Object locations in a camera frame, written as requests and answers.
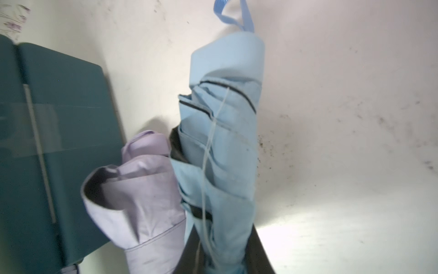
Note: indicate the right purple folded umbrella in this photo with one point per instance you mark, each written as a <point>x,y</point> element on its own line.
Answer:
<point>137,205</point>

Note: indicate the teal drawer cabinet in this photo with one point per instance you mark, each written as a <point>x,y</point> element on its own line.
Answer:
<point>58,124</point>

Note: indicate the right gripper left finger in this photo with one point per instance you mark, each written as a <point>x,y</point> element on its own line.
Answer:
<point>192,260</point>

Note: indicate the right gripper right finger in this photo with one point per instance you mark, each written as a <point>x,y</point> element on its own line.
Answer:
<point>256,259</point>

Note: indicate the blue umbrella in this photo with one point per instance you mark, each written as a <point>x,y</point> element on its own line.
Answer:
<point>215,146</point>

